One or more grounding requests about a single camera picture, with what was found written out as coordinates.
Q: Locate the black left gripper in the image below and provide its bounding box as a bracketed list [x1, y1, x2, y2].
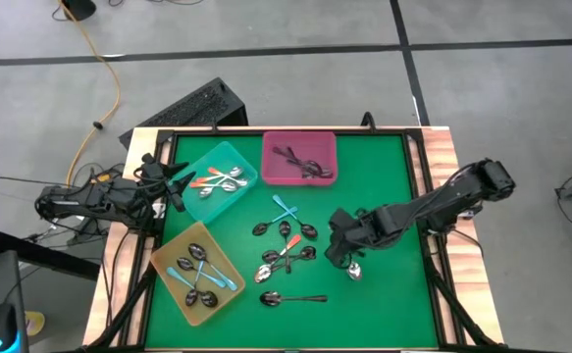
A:
[141, 153, 197, 213]

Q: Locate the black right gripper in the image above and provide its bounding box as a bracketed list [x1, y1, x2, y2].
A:
[325, 208, 383, 269]

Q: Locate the black spoon blue handle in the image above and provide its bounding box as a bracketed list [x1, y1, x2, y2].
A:
[166, 267, 219, 309]
[272, 194, 319, 240]
[176, 257, 228, 289]
[188, 243, 239, 292]
[184, 266, 206, 308]
[251, 205, 299, 237]

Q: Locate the teal translucent plastic bin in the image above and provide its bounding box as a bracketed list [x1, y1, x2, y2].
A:
[166, 140, 259, 226]

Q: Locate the black computer case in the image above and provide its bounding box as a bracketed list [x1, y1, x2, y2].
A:
[118, 76, 250, 151]

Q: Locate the green table mat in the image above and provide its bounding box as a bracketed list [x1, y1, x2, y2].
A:
[145, 134, 440, 350]

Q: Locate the large foreground steel spoon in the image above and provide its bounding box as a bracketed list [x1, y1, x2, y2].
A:
[259, 290, 329, 308]

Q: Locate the amber translucent plastic bin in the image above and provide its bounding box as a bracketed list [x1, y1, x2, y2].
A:
[149, 221, 246, 328]

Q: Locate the pink plastic bin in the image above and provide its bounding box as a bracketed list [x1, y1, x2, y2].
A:
[260, 129, 338, 187]

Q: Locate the black round stand base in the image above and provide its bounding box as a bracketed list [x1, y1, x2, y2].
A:
[61, 0, 98, 23]

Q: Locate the yellow round sticker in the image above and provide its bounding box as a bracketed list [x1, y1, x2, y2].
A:
[24, 311, 46, 338]

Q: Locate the black table frame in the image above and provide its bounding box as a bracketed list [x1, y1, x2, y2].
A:
[135, 127, 447, 352]

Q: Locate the yellow floor cable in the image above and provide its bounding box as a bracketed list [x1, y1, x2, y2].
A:
[59, 0, 122, 186]

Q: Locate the black frame strut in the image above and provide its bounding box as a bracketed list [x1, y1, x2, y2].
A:
[84, 264, 158, 353]
[422, 244, 500, 350]

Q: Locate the thin black cable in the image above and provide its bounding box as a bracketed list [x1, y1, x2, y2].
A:
[0, 174, 46, 186]

